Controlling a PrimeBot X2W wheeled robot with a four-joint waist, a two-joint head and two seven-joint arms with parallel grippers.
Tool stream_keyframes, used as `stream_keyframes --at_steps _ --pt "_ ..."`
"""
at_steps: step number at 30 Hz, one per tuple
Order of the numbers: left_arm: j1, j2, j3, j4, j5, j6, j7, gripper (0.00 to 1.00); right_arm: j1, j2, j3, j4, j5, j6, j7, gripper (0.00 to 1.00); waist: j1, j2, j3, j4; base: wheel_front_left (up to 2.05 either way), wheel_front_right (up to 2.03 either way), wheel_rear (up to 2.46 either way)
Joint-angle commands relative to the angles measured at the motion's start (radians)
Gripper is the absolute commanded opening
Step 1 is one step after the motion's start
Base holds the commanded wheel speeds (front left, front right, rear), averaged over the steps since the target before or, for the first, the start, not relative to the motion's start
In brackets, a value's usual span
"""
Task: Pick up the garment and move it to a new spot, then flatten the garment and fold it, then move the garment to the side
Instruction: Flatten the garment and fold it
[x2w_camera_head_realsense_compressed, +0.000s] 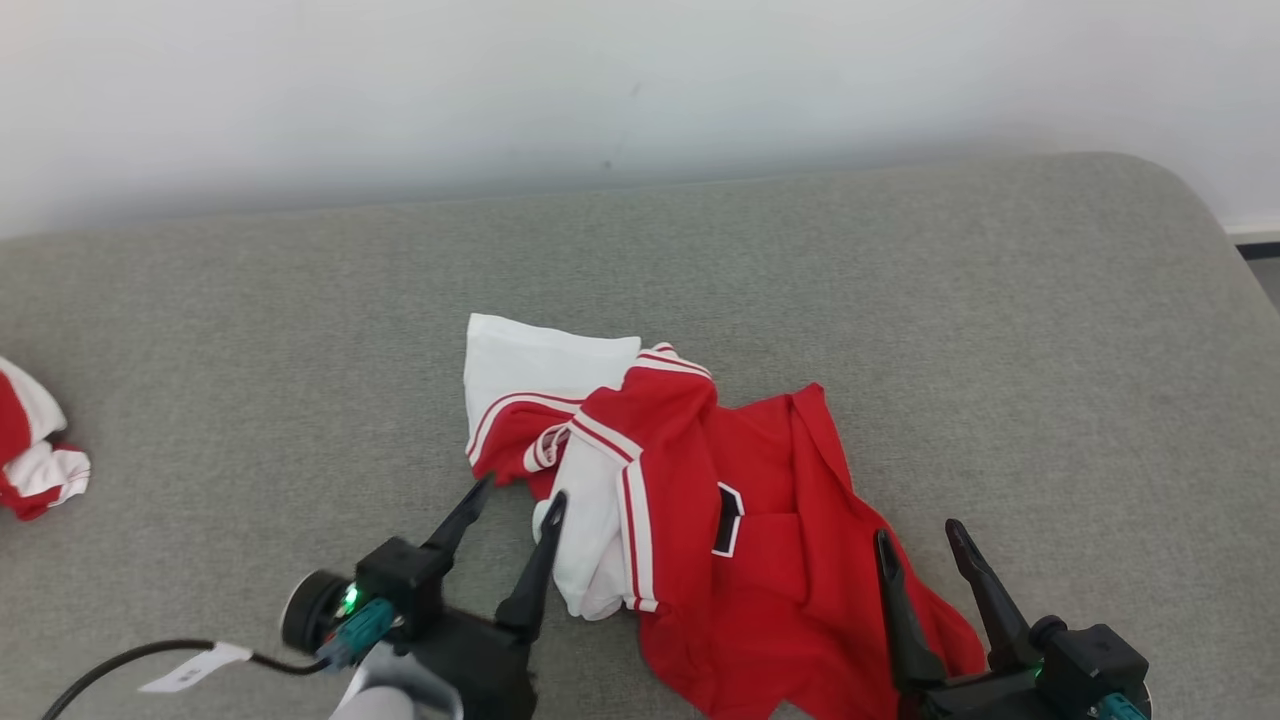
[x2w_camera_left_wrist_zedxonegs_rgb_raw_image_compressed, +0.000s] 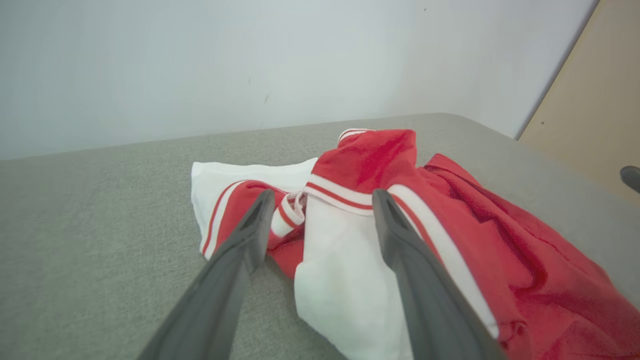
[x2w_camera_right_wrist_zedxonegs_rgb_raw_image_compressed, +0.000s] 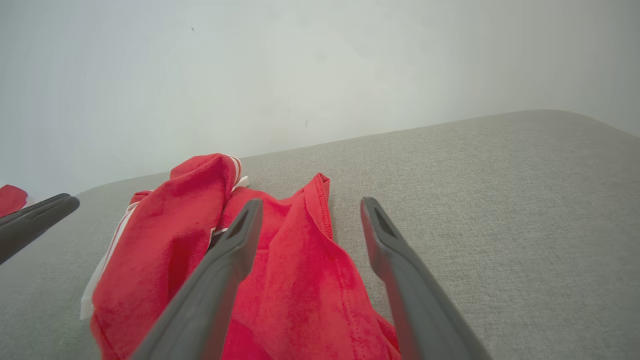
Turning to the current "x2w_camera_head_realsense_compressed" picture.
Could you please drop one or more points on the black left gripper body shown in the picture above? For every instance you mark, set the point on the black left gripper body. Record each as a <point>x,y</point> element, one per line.
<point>490,670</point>

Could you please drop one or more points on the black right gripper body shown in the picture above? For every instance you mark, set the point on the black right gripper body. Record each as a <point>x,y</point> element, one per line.
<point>980,698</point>

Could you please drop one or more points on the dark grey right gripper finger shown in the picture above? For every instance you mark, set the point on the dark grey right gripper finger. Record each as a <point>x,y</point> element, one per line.
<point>908,630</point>
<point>995,615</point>

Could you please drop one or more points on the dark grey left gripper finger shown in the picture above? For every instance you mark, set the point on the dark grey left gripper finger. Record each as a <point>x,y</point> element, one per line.
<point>462,525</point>
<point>530,590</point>

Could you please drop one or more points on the red and white jersey shirt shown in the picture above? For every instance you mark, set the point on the red and white jersey shirt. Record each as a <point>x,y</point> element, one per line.
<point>760,560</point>

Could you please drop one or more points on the red shorts with 23 print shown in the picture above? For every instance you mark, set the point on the red shorts with 23 print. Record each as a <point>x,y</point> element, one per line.
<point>30,450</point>

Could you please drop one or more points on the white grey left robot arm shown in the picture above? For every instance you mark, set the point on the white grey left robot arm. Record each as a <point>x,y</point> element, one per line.
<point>390,695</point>

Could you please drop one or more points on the grey fabric sofa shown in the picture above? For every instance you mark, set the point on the grey fabric sofa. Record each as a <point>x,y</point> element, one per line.
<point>300,350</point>

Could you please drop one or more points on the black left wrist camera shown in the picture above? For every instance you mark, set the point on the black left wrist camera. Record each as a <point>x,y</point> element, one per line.
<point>400,580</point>

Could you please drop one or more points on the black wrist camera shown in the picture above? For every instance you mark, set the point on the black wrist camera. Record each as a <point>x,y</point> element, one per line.
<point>1090,660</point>
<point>400,580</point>

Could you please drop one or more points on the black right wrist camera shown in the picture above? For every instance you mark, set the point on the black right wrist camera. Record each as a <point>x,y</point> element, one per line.
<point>1090,660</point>

